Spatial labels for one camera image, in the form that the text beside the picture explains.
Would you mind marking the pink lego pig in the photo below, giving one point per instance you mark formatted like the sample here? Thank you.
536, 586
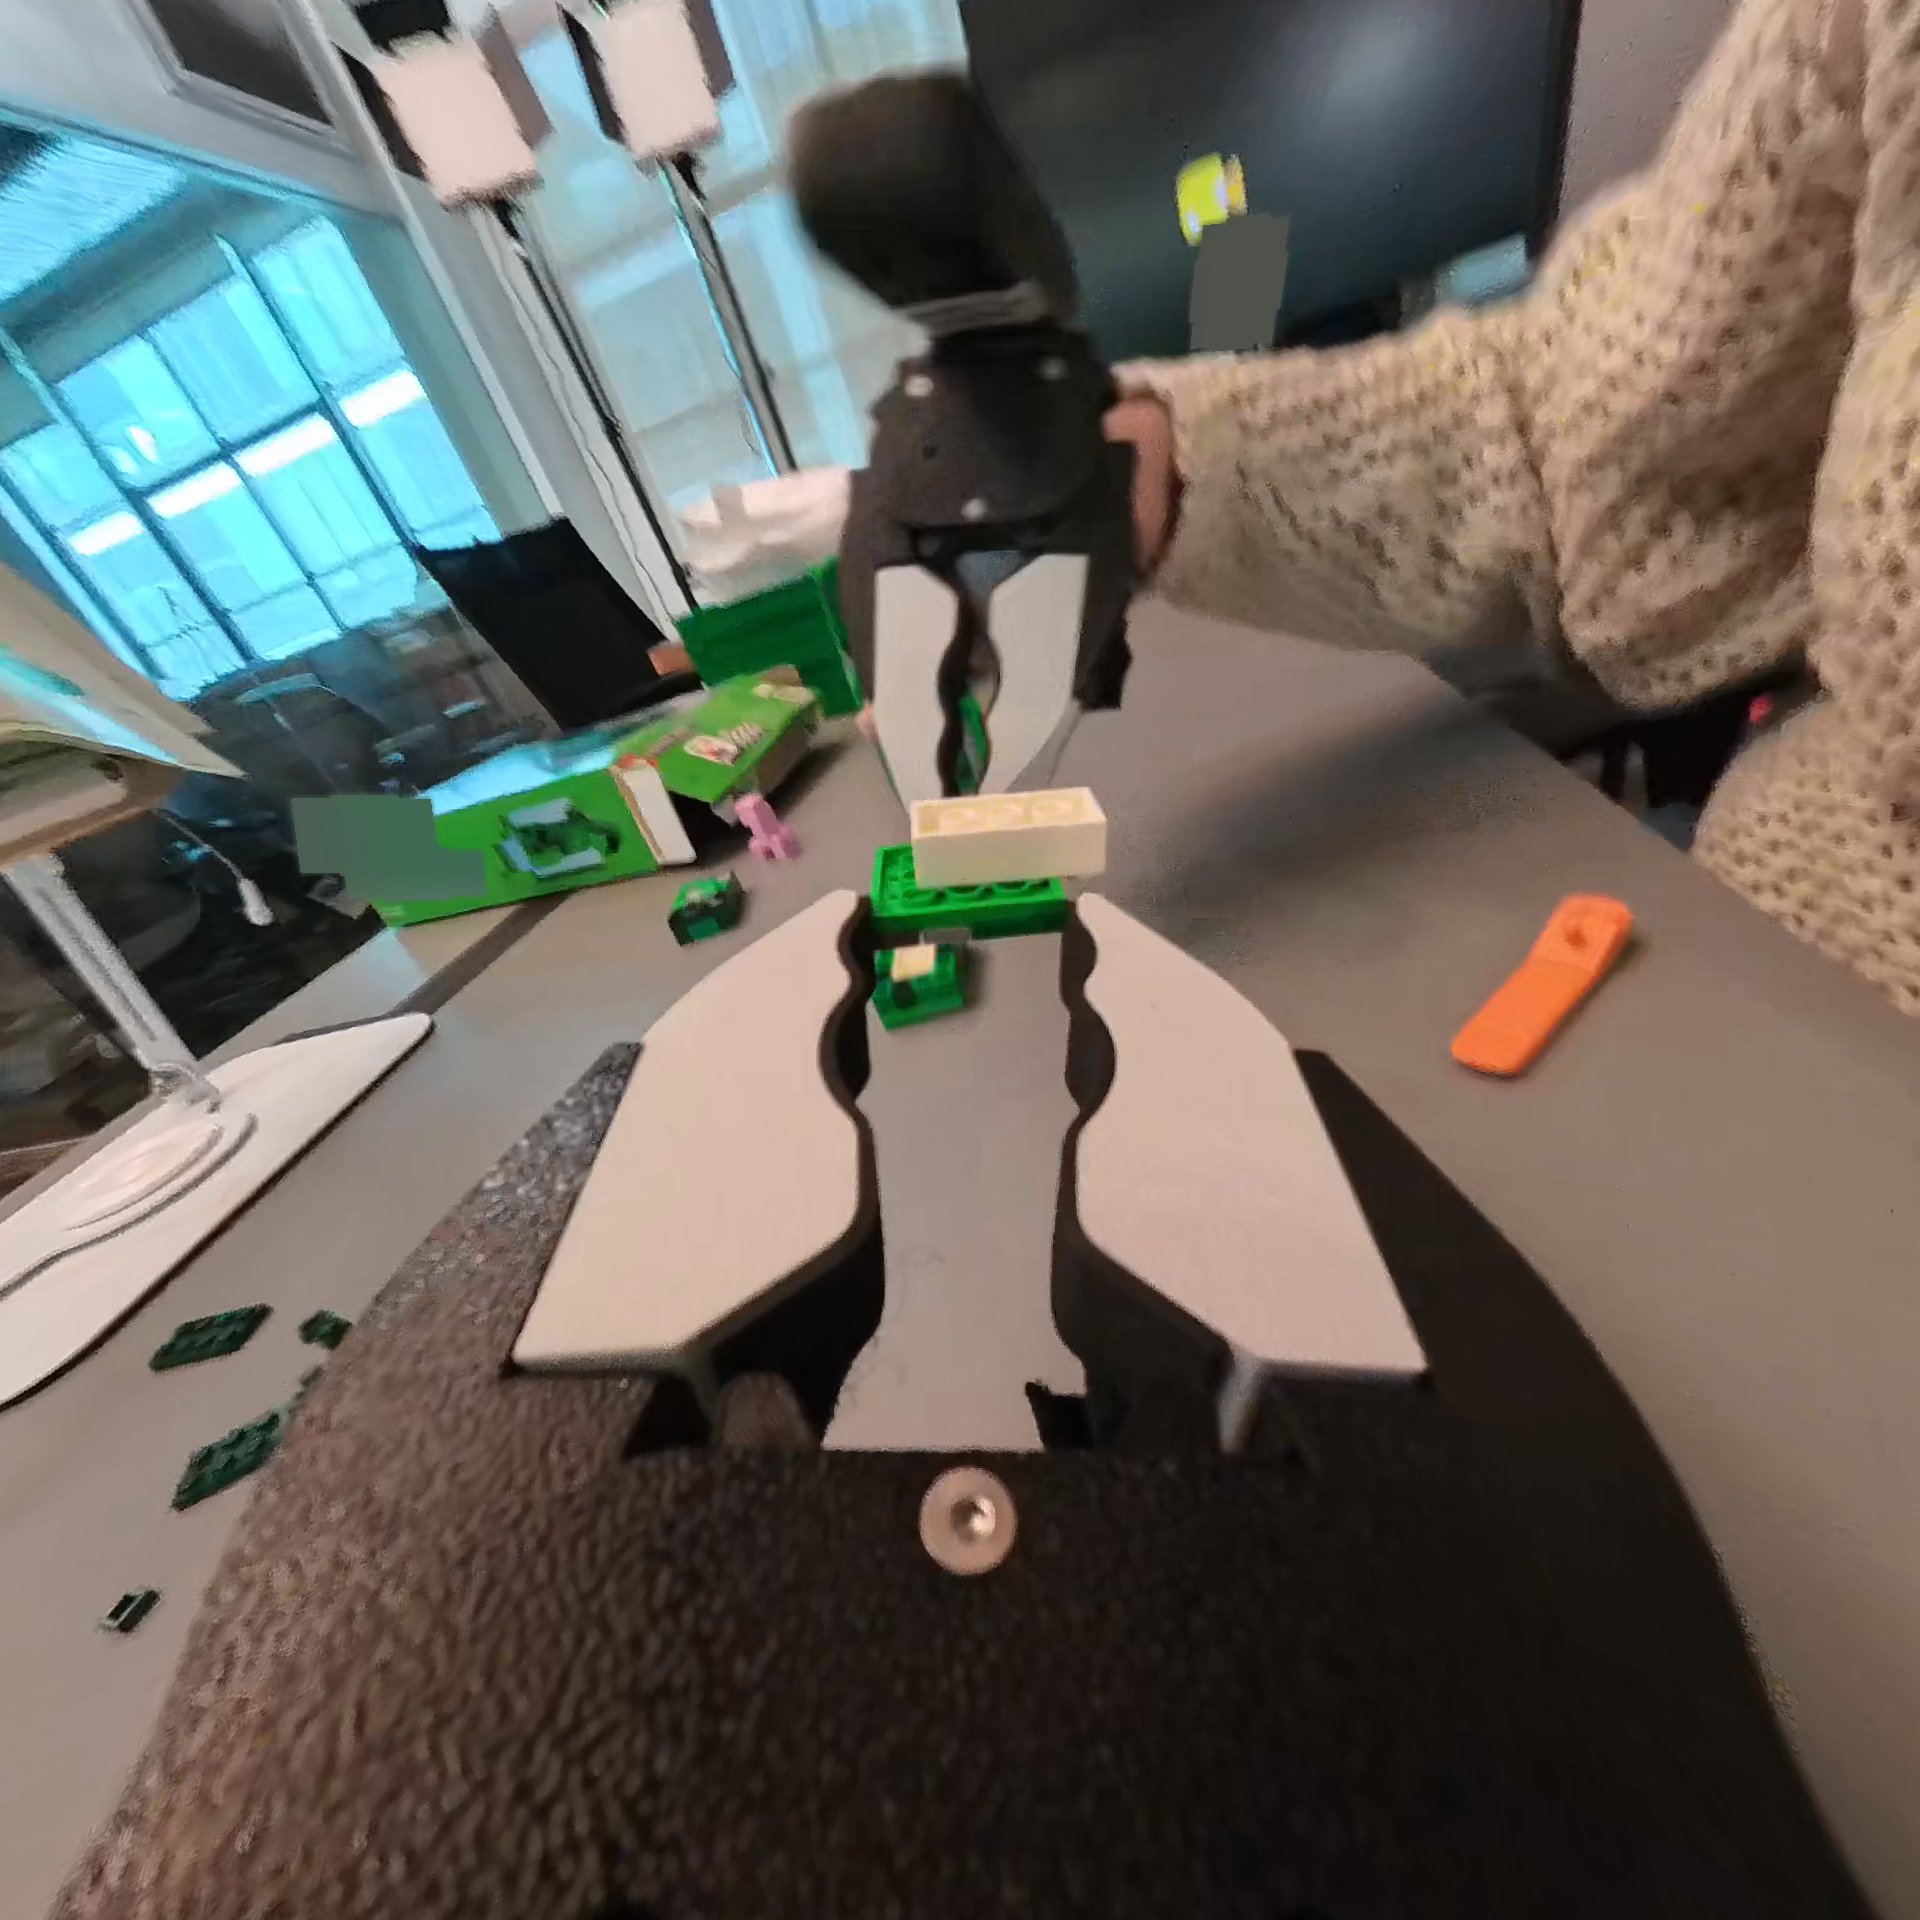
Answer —
764, 828

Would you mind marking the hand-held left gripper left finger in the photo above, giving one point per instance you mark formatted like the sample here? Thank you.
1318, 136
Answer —
705, 1185

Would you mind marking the person's right hand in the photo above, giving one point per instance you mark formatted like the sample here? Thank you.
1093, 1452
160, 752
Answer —
1154, 481

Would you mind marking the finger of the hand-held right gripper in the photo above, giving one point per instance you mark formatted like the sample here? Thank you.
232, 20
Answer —
1044, 660
913, 675

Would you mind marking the green plastic crate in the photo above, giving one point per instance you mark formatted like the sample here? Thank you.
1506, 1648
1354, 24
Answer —
774, 628

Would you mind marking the opened green lego box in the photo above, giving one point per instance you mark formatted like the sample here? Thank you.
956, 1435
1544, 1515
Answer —
743, 734

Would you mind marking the dark green lego plate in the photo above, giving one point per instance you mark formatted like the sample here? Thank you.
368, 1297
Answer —
210, 1338

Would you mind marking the scattered dark green lego pieces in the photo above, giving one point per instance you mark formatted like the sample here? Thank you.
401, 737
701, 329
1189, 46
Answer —
224, 1464

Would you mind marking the orange brick separator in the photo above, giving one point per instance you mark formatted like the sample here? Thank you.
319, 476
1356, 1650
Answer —
1538, 991

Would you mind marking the black light stand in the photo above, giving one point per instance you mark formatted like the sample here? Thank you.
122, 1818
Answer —
586, 388
735, 315

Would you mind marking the large black wall screen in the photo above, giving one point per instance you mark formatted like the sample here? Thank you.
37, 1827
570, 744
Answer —
1350, 119

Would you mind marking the open lego instruction booklet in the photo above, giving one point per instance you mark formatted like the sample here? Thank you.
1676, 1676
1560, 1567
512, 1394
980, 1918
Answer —
89, 721

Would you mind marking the cream knit sweater person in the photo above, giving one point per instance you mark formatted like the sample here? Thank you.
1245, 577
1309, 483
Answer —
1769, 375

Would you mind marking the black monitor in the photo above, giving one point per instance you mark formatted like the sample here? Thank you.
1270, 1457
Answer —
556, 616

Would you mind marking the book stand with white base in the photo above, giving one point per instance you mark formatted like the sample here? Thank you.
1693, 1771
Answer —
224, 1142

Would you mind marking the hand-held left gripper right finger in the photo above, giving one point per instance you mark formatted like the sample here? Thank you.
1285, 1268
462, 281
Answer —
1231, 1185

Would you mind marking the white softbox light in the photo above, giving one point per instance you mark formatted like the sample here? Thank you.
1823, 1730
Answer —
457, 112
662, 75

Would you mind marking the green lego assembly white brick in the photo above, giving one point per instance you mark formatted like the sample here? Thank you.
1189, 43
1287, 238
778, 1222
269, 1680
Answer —
916, 991

